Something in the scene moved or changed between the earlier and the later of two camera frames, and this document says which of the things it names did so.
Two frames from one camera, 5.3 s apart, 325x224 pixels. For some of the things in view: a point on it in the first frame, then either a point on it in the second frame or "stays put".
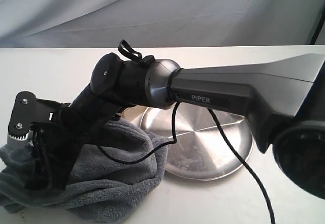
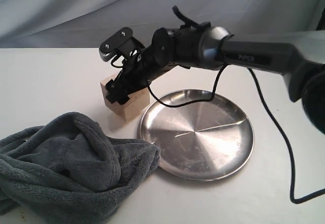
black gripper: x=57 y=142 → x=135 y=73
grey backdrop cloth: x=67 y=13 stays put
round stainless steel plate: x=202 y=151 stays put
